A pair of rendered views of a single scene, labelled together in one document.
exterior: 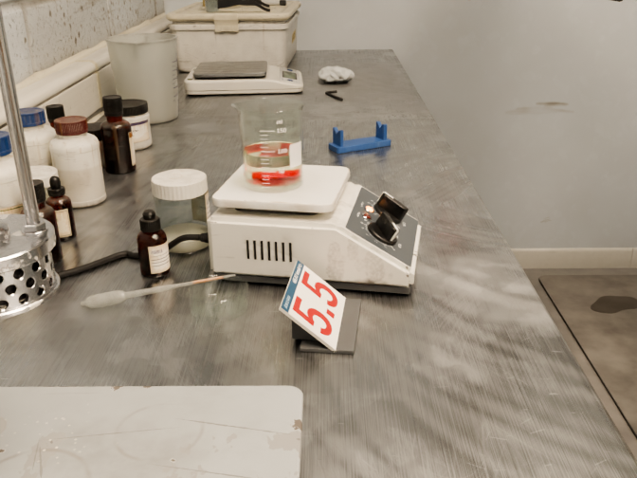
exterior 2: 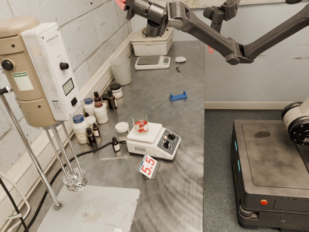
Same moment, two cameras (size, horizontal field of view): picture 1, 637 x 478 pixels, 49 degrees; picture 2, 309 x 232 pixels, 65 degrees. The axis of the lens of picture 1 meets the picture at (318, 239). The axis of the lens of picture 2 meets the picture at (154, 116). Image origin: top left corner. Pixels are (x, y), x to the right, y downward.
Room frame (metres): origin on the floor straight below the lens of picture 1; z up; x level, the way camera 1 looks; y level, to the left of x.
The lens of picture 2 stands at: (-0.11, -0.20, 1.44)
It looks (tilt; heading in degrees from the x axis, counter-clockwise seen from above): 34 degrees down; 13
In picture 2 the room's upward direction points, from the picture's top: 7 degrees counter-clockwise
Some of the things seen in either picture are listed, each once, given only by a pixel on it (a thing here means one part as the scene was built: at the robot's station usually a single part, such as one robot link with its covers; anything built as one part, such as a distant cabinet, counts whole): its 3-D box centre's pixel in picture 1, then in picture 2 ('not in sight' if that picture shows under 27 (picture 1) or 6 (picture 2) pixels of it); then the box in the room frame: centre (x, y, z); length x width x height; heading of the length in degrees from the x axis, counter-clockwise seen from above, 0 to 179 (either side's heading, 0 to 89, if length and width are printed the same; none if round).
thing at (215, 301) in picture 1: (219, 297); (128, 160); (0.57, 0.09, 0.76); 0.06 x 0.06 x 0.02
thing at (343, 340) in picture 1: (322, 304); (149, 165); (0.54, 0.00, 0.77); 0.09 x 0.06 x 0.04; 173
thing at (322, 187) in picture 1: (284, 185); (145, 131); (0.67, 0.03, 0.83); 0.12 x 0.12 x 0.01; 79
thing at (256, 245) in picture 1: (310, 227); (151, 140); (0.67, 0.01, 0.79); 0.22 x 0.13 x 0.08; 79
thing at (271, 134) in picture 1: (269, 146); (140, 124); (0.66, 0.05, 0.88); 0.07 x 0.06 x 0.08; 94
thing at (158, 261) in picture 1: (152, 241); (115, 143); (0.65, 0.17, 0.78); 0.03 x 0.03 x 0.07
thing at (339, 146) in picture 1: (359, 137); (178, 95); (1.10, -0.07, 0.77); 0.10 x 0.03 x 0.04; 116
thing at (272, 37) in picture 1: (240, 34); (153, 41); (1.95, 0.21, 0.82); 0.37 x 0.31 x 0.14; 176
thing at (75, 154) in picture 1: (77, 160); (100, 112); (0.86, 0.31, 0.80); 0.06 x 0.06 x 0.11
